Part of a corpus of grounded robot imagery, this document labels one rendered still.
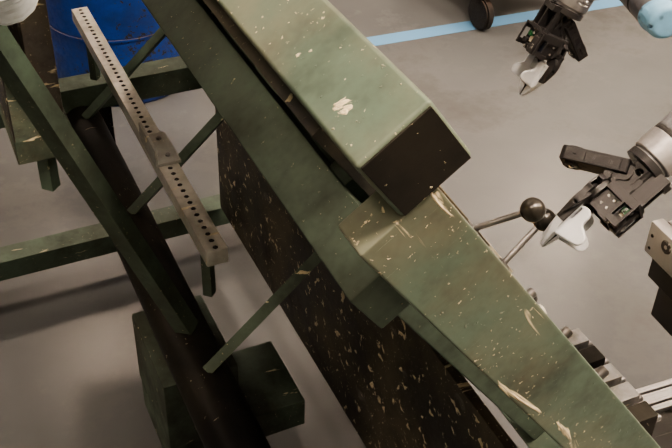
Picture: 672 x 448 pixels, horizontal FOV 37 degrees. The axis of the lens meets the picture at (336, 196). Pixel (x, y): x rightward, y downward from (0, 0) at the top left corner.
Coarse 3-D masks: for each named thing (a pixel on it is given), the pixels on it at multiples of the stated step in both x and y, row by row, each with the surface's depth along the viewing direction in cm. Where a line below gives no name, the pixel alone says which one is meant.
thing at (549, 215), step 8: (544, 216) 158; (552, 216) 159; (536, 224) 159; (544, 224) 158; (528, 232) 160; (536, 232) 160; (528, 240) 160; (520, 248) 159; (512, 256) 159; (504, 264) 159
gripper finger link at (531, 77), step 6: (540, 66) 211; (546, 66) 211; (522, 72) 211; (528, 72) 211; (534, 72) 212; (540, 72) 213; (522, 78) 212; (528, 78) 212; (534, 78) 213; (528, 84) 213; (534, 84) 213; (540, 84) 213; (522, 90) 216; (528, 90) 215
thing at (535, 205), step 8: (528, 200) 146; (536, 200) 146; (520, 208) 147; (528, 208) 146; (536, 208) 145; (544, 208) 146; (504, 216) 149; (512, 216) 148; (520, 216) 148; (528, 216) 146; (536, 216) 146; (472, 224) 150; (480, 224) 150; (488, 224) 150; (496, 224) 149
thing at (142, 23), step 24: (48, 0) 438; (72, 0) 427; (96, 0) 425; (120, 0) 426; (72, 24) 435; (120, 24) 433; (144, 24) 437; (72, 48) 443; (120, 48) 439; (168, 48) 453; (72, 72) 451
